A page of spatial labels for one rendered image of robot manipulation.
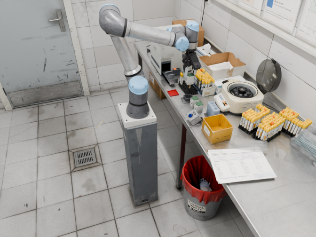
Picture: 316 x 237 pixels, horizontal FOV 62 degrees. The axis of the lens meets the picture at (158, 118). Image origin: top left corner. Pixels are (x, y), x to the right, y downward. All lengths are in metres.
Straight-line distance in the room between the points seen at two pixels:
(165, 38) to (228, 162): 0.74
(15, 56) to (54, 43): 0.44
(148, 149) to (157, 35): 0.78
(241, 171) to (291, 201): 0.26
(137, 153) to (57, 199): 0.97
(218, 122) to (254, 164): 0.35
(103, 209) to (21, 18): 2.07
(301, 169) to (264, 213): 0.37
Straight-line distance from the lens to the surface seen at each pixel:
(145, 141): 1.76
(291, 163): 1.60
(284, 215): 1.38
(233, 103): 1.75
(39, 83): 3.47
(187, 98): 1.83
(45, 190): 2.60
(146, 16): 3.35
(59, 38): 3.22
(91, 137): 2.93
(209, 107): 1.69
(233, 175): 1.42
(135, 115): 1.63
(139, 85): 1.55
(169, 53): 2.08
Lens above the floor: 1.97
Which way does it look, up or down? 40 degrees down
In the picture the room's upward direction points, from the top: straight up
